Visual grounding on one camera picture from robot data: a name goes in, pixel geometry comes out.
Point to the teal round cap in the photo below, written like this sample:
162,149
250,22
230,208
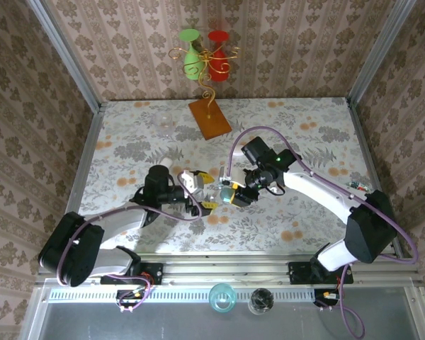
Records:
226,195

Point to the white glossy flip-lid earbud case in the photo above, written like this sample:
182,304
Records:
167,161

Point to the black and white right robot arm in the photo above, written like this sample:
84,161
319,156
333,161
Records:
368,230

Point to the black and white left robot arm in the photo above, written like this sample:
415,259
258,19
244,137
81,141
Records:
74,248

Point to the clear wine glass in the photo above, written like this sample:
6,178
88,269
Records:
162,119

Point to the teal drinking glass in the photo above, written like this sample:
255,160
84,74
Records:
222,297

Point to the patterned bowl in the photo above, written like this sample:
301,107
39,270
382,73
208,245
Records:
357,186

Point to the clear drinking glass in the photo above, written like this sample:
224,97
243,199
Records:
261,301

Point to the red wine glass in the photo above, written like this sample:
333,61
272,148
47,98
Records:
217,65

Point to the green wine glass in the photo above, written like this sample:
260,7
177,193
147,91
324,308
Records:
191,63

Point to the black connector block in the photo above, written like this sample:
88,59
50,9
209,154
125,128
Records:
322,297
127,297

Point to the grey metal shelf panel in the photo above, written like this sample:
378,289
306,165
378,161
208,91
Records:
163,322

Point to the wide aluminium extrusion rail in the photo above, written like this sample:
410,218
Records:
226,271

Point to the aluminium table edge rail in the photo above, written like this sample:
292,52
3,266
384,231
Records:
365,141
88,141

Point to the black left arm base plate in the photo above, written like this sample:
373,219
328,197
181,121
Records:
152,272

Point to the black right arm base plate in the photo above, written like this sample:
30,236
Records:
297,272

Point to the aluminium frame post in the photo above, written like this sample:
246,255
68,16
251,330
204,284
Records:
65,53
379,53

